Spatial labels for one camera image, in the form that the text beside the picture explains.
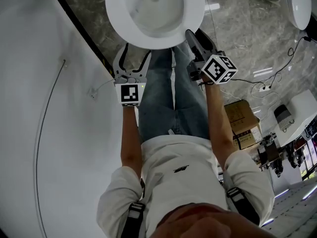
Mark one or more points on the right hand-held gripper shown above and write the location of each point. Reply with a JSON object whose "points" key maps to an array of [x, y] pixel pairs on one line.
{"points": [[219, 69]]}

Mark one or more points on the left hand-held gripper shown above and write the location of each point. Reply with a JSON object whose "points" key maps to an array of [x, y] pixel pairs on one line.
{"points": [[129, 93]]}

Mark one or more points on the white toilet seat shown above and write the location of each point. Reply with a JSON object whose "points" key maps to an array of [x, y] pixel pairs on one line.
{"points": [[116, 16]]}

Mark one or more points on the person's right forearm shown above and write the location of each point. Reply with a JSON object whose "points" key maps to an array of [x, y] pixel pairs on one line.
{"points": [[218, 123]]}

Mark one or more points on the person's left forearm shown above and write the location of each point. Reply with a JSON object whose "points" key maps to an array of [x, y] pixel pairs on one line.
{"points": [[130, 137]]}

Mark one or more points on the white toilet bowl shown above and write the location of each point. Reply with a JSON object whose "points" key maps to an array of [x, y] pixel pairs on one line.
{"points": [[154, 11]]}

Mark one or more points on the white toilet with closed lid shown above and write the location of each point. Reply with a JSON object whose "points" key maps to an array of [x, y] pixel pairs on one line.
{"points": [[299, 6]]}

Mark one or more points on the person's blue jeans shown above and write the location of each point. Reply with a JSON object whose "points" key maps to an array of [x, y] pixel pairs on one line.
{"points": [[158, 100]]}

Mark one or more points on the black threshold strip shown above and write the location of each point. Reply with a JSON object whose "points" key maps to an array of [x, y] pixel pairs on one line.
{"points": [[81, 28]]}

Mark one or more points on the white power strip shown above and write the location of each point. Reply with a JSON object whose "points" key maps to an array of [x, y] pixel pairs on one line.
{"points": [[264, 88]]}

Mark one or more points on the brown cardboard box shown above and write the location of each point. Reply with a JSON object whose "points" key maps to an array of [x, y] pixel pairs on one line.
{"points": [[241, 118]]}

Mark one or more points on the grey and black device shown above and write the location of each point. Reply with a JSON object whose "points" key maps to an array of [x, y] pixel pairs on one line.
{"points": [[283, 116]]}

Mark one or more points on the white table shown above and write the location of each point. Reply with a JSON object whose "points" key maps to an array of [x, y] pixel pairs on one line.
{"points": [[299, 118]]}

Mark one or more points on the person's white shirt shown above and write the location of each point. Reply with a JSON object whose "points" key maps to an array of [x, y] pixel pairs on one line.
{"points": [[178, 182]]}

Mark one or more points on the dark equipment stand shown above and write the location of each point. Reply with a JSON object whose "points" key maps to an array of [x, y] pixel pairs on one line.
{"points": [[271, 152]]}

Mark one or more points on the person's face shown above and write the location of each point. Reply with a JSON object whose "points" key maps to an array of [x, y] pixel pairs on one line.
{"points": [[210, 224]]}

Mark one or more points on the white wall socket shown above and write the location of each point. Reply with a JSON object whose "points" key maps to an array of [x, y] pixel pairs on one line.
{"points": [[92, 93]]}

